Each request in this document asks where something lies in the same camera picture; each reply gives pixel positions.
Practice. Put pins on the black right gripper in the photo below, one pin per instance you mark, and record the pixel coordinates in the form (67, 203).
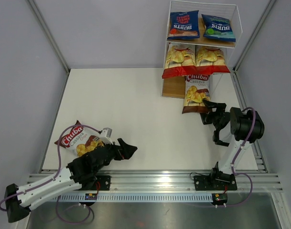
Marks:
(206, 118)

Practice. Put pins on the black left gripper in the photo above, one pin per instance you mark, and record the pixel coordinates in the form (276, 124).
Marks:
(123, 151)

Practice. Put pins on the brown Chuba bag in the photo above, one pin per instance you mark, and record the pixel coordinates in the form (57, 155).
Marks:
(196, 91)
(81, 140)

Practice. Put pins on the red Chuba bag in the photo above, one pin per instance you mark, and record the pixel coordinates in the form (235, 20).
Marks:
(180, 60)
(210, 60)

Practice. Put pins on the blue Burts sea salt bag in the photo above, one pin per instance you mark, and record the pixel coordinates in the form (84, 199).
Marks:
(218, 28)

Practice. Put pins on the blue Burts spicy chilli bag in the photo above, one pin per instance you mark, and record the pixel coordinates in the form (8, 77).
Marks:
(184, 25)

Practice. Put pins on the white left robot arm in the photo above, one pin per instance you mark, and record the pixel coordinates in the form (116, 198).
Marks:
(21, 200)

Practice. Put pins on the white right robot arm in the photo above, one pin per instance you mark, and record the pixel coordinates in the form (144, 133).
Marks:
(236, 130)

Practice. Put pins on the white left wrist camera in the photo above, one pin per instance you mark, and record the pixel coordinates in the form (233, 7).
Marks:
(105, 136)

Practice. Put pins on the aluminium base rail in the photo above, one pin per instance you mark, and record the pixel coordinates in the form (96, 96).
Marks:
(167, 186)

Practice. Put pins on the right aluminium frame post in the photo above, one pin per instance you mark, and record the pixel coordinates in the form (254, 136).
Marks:
(254, 34)

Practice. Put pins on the aluminium frame post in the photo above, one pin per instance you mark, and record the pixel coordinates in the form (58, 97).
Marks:
(254, 34)
(44, 27)

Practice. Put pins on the white wire wooden shelf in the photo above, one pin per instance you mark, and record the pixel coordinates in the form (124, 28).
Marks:
(174, 87)

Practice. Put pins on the left aluminium frame post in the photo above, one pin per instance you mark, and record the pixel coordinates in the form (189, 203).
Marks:
(44, 27)

